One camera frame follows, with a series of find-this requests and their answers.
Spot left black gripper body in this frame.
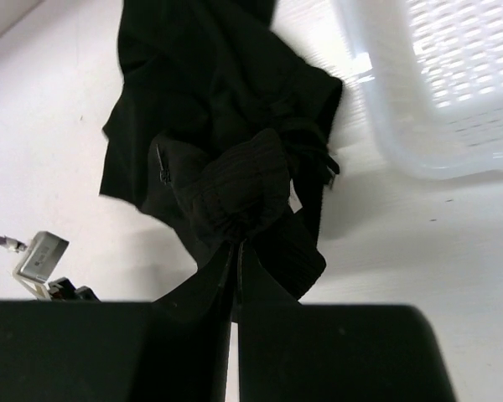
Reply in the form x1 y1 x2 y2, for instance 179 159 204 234
48 277 100 302

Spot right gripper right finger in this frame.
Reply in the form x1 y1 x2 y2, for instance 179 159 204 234
237 244 456 401

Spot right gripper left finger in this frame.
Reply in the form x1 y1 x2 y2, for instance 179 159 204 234
0 245 234 401

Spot black shorts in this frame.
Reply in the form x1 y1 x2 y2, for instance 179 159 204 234
100 1 343 299

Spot white plastic basket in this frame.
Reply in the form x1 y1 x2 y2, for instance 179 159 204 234
333 0 503 182

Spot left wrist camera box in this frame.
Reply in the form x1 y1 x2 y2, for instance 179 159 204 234
13 231 70 300

